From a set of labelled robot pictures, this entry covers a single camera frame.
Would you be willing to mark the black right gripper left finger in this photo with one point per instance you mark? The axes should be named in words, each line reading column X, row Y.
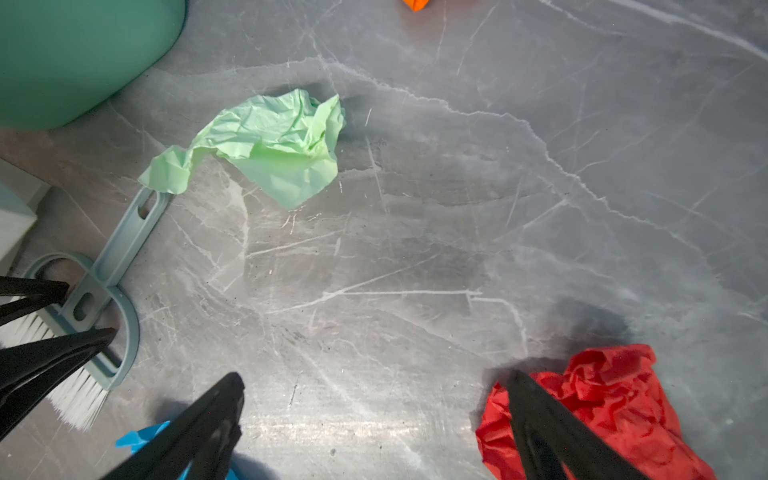
column 197, row 444

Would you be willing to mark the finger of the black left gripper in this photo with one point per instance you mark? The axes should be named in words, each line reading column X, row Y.
column 29, row 372
column 30, row 295

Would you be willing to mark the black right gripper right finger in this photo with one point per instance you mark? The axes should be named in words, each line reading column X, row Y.
column 553, row 443

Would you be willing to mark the grey-green hand brush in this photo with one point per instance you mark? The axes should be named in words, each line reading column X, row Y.
column 80, row 398

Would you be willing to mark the grey-green dustpan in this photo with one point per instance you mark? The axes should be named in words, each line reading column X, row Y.
column 21, row 194

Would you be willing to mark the red paper scrap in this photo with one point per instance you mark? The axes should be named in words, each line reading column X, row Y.
column 616, row 394

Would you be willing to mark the green trash bin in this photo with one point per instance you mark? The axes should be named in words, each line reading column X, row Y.
column 59, row 59

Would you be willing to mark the mint green paper scrap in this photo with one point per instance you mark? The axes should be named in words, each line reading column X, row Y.
column 286, row 145

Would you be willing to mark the small orange paper scrap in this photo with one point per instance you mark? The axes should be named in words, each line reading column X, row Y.
column 416, row 5

